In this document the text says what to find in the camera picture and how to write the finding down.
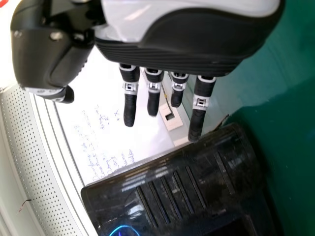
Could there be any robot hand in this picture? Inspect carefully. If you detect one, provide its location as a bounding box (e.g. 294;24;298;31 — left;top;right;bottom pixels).
9;0;286;142

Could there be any white socket strip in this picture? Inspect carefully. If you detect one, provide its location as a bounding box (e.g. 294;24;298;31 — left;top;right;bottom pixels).
158;102;184;132

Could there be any white perforated cable duct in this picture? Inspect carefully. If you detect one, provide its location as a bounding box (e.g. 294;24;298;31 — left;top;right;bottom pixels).
0;85;98;236

